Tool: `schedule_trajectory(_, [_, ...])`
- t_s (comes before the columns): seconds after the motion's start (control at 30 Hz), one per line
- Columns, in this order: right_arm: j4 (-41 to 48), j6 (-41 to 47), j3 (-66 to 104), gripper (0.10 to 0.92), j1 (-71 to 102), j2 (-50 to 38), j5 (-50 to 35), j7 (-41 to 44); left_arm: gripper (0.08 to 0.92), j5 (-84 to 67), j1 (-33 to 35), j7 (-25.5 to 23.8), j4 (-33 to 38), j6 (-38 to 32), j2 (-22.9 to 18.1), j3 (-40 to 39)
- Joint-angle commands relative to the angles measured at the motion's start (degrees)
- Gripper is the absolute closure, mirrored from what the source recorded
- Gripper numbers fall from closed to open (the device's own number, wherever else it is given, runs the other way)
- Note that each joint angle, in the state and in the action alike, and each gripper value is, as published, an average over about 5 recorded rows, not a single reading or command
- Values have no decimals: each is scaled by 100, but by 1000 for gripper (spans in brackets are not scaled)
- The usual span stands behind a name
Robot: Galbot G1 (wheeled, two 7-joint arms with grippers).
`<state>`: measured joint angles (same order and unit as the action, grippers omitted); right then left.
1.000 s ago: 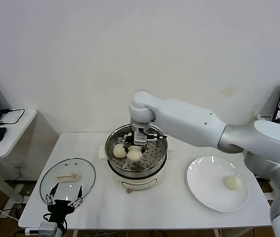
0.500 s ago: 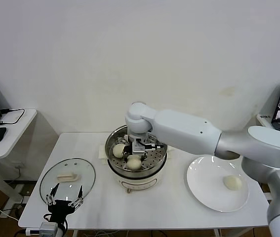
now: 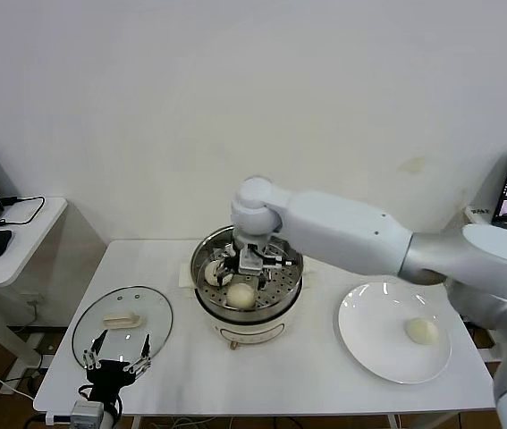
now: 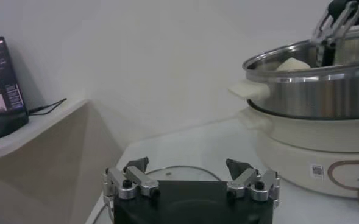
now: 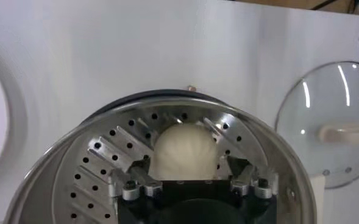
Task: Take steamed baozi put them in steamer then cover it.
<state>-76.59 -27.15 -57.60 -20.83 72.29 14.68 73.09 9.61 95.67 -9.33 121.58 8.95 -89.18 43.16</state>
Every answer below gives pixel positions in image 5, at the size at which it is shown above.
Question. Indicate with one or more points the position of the stainless steel steamer basket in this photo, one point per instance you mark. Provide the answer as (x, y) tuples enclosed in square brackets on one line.
[(84, 170)]

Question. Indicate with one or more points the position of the white steamed baozi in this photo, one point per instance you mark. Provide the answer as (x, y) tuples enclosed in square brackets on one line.
[(183, 152)]

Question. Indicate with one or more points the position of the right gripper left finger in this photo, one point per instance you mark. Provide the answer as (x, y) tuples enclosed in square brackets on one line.
[(139, 179)]

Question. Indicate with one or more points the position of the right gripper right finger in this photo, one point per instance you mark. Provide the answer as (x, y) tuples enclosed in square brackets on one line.
[(244, 179)]

